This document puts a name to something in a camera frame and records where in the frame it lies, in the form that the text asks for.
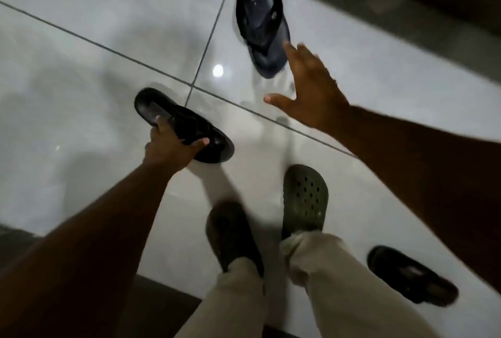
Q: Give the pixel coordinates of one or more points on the person's right forearm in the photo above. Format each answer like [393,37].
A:
[411,165]

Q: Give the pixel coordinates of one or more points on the dark green clog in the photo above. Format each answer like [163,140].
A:
[303,197]
[229,232]

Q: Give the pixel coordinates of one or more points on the beige trouser leg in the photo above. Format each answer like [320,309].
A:
[231,302]
[344,294]

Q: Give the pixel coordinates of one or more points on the beige right trouser leg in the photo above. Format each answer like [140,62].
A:
[344,294]

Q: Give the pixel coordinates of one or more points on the person's left forearm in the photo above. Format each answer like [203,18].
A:
[78,251]

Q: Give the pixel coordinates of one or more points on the person's right hand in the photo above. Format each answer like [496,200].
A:
[313,91]

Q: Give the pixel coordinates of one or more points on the dark green left clog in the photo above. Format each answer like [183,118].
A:
[229,232]

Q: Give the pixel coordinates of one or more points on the dark green right clog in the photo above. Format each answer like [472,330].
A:
[303,197]

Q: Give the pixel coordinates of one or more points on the person's left hand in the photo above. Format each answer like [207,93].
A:
[168,150]

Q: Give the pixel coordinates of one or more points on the beige left trouser leg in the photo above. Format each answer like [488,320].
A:
[231,302]

